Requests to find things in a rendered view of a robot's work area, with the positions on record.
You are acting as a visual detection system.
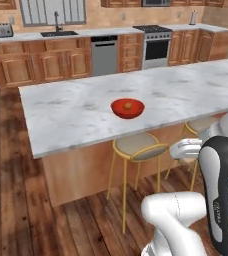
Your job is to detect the red bowl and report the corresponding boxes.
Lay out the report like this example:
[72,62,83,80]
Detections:
[110,98,146,120]

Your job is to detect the wooden wall cupboards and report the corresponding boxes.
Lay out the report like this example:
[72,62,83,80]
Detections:
[100,0,226,9]

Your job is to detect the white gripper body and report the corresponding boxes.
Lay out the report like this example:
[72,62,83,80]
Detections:
[169,137,204,161]

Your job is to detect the white paper towel roll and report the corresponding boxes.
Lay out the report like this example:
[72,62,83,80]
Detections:
[189,9,198,26]

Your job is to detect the silver oven with hob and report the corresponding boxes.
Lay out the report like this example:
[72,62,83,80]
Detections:
[132,24,173,71]

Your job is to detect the yellow-legged stool with beige seat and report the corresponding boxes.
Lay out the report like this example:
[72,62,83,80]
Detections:
[165,115,221,193]
[106,132,170,235]

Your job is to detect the silver microwave oven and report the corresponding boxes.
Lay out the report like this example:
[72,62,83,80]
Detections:
[141,0,172,8]

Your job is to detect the wooden island with marble top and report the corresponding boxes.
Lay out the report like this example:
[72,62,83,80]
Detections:
[18,58,228,208]

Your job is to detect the grey dishwasher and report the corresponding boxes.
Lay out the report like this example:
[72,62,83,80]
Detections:
[90,34,119,77]

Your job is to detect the black sink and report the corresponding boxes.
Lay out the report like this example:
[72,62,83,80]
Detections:
[40,30,79,38]

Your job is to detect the silver toaster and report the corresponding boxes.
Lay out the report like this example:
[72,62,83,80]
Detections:
[0,22,15,39]

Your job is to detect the dark tap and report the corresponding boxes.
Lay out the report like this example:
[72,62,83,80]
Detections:
[53,10,64,33]

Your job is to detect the wooden base cupboards under sink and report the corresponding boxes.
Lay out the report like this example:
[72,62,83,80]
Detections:
[0,37,93,90]

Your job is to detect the window with grey frame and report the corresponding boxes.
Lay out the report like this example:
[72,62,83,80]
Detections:
[18,0,87,28]

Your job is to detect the wooden drawer stack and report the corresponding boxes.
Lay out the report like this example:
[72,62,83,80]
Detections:
[117,32,145,74]

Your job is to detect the wooden corner base cupboards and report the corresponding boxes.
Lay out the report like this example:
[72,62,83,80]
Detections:
[168,28,228,67]

